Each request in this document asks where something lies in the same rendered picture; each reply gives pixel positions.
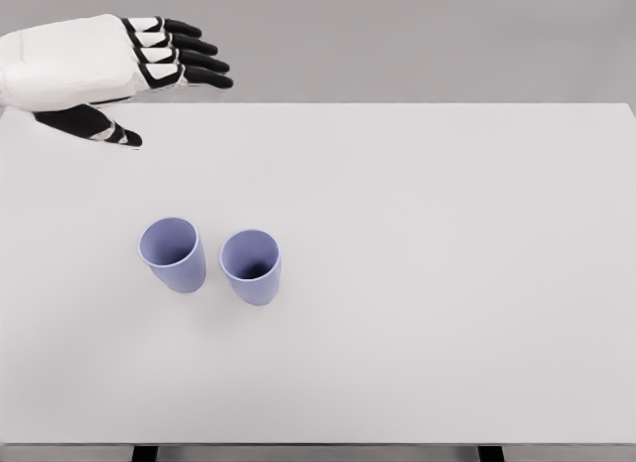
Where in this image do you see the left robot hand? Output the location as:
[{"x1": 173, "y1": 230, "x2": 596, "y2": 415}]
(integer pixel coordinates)
[{"x1": 0, "y1": 13, "x2": 235, "y2": 149}]

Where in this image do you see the lavender plastic cup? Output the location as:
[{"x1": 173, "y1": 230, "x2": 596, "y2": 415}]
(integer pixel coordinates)
[
  {"x1": 137, "y1": 216, "x2": 207, "y2": 295},
  {"x1": 219, "y1": 228, "x2": 282, "y2": 308}
]

